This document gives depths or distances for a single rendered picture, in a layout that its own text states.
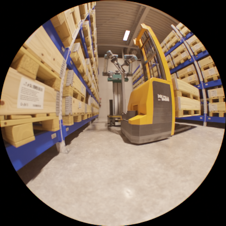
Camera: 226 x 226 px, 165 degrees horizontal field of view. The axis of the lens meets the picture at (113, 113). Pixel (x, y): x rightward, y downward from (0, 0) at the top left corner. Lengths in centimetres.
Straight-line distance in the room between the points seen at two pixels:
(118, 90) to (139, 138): 195
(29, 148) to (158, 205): 74
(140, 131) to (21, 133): 104
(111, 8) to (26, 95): 763
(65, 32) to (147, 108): 131
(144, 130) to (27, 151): 109
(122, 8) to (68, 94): 737
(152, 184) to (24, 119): 77
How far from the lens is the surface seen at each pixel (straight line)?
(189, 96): 191
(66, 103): 95
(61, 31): 107
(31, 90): 51
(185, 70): 316
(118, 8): 763
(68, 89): 97
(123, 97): 137
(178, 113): 143
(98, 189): 51
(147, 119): 98
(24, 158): 57
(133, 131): 98
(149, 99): 100
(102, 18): 811
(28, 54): 54
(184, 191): 58
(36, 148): 63
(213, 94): 262
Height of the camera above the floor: 43
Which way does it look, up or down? 1 degrees down
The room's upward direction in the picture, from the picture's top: 1 degrees counter-clockwise
